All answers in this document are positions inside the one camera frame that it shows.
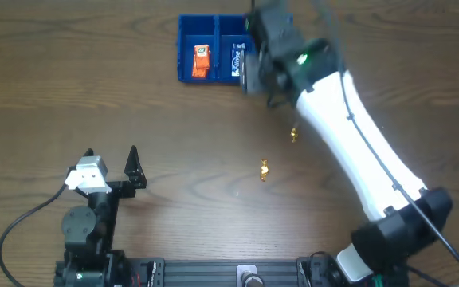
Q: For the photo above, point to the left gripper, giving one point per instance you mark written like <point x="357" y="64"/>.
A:
<point x="122" y="188"/>

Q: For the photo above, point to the orange candy box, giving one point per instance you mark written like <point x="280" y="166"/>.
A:
<point x="198" y="73"/>
<point x="202" y="56"/>

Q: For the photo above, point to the gold candy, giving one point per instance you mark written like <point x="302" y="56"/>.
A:
<point x="264" y="170"/>
<point x="294" y="135"/>

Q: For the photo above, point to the blue candy pack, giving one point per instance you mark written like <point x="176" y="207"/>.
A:
<point x="237" y="60"/>

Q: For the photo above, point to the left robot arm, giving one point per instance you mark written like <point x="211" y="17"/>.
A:
<point x="90" y="227"/>

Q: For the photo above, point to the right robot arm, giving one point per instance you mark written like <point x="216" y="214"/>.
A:
<point x="345" y="131"/>

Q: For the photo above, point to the blue tray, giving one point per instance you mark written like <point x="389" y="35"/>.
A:
<point x="195" y="28"/>

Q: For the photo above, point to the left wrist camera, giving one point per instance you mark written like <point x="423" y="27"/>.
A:
<point x="88" y="175"/>

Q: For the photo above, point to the mounting rail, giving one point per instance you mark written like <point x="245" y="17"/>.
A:
<point x="201" y="275"/>

